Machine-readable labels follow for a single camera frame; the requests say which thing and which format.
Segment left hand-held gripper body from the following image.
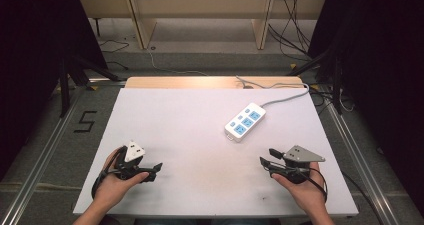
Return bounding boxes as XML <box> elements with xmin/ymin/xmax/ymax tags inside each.
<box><xmin>114</xmin><ymin>140</ymin><xmax>148</xmax><ymax>181</ymax></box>

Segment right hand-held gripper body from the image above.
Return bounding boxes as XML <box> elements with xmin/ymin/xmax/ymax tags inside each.
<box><xmin>273</xmin><ymin>144</ymin><xmax>327</xmax><ymax>185</ymax></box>

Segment person's left hand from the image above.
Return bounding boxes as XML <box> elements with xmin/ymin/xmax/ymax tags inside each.
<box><xmin>94</xmin><ymin>147</ymin><xmax>150</xmax><ymax>207</ymax></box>

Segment person's right hand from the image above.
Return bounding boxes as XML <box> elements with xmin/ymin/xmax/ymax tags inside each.
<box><xmin>270</xmin><ymin>161</ymin><xmax>330</xmax><ymax>214</ymax></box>

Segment white power strip blue sockets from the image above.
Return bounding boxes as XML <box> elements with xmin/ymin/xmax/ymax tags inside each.
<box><xmin>223</xmin><ymin>101</ymin><xmax>268</xmax><ymax>144</ymax></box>

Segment black metal stand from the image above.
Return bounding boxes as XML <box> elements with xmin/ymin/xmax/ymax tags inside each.
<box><xmin>285</xmin><ymin>47</ymin><xmax>345</xmax><ymax>116</ymax></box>
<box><xmin>58</xmin><ymin>54</ymin><xmax>122</xmax><ymax>119</ymax></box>

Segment black curtain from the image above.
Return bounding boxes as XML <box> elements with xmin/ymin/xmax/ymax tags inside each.
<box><xmin>307</xmin><ymin>0</ymin><xmax>424</xmax><ymax>217</ymax></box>
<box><xmin>0</xmin><ymin>0</ymin><xmax>109</xmax><ymax>181</ymax></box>

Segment light wooden shelf unit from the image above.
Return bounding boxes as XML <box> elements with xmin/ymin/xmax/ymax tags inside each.
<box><xmin>76</xmin><ymin>0</ymin><xmax>328</xmax><ymax>51</ymax></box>

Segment right hand-held gripper black cable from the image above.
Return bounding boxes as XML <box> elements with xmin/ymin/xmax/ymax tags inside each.
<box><xmin>293</xmin><ymin>166</ymin><xmax>329</xmax><ymax>203</ymax></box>

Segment hand-held gripper black cable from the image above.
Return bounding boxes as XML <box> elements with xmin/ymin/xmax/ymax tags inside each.
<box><xmin>91</xmin><ymin>147</ymin><xmax>128</xmax><ymax>200</ymax></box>
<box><xmin>293</xmin><ymin>166</ymin><xmax>329</xmax><ymax>203</ymax></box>

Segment left hand-held gripper black cable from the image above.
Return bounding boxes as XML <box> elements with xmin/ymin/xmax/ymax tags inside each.
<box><xmin>91</xmin><ymin>147</ymin><xmax>128</xmax><ymax>200</ymax></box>

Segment grey power strip cable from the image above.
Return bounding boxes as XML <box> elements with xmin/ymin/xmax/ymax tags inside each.
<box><xmin>235</xmin><ymin>75</ymin><xmax>311</xmax><ymax>109</ymax></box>

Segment aluminium floor rail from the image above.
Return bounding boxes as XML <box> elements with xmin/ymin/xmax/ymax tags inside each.
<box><xmin>319</xmin><ymin>84</ymin><xmax>402</xmax><ymax>225</ymax></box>
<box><xmin>0</xmin><ymin>83</ymin><xmax>93</xmax><ymax>225</ymax></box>

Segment long black floor cable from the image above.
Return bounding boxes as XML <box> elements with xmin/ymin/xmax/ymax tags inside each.
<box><xmin>340</xmin><ymin>170</ymin><xmax>385</xmax><ymax>225</ymax></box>

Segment white floor cable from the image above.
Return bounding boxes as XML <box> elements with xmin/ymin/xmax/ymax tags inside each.
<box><xmin>145</xmin><ymin>47</ymin><xmax>209</xmax><ymax>77</ymax></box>

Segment thin black floor cable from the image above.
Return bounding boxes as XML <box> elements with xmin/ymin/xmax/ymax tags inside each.
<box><xmin>98</xmin><ymin>39</ymin><xmax>131</xmax><ymax>71</ymax></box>

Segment bundle of black floor cables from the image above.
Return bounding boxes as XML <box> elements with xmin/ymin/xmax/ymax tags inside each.
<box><xmin>267</xmin><ymin>0</ymin><xmax>314</xmax><ymax>63</ymax></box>

